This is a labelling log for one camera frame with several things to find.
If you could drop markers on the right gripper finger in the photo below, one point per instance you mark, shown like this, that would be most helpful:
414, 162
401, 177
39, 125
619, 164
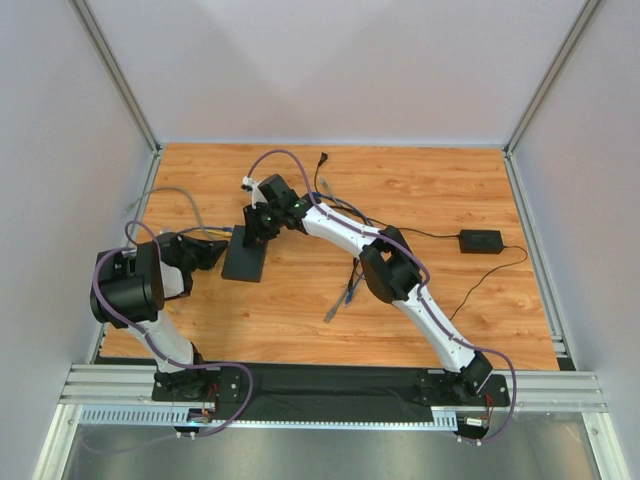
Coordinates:
252, 227
264, 234

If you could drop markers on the right aluminium frame post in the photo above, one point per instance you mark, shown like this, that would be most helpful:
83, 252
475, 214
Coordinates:
577, 29

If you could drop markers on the slotted cable duct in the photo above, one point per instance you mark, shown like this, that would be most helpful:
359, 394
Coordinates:
168, 415

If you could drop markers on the black power adapter brick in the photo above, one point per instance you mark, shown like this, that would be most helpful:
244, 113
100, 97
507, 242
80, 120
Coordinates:
480, 241

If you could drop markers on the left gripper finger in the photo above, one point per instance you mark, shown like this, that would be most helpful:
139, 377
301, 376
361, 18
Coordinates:
204, 249
203, 261

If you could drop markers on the aluminium frame post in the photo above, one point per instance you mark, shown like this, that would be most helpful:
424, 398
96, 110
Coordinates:
97, 38
577, 29

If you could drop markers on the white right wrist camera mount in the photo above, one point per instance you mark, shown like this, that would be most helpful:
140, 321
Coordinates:
251, 186

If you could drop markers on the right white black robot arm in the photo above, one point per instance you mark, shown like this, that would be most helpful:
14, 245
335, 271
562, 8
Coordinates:
391, 271

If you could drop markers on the black network switch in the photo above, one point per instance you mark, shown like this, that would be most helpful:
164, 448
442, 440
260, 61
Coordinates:
243, 263

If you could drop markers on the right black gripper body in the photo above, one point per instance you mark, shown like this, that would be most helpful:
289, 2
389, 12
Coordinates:
255, 226

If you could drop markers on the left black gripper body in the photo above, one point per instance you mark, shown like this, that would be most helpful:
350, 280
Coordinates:
191, 251

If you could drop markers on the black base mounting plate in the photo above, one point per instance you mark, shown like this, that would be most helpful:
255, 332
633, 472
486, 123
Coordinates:
339, 391

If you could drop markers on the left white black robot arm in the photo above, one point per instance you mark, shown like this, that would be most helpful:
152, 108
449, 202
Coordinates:
130, 289

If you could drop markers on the left aluminium frame post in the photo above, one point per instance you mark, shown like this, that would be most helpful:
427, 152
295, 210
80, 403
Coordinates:
97, 38

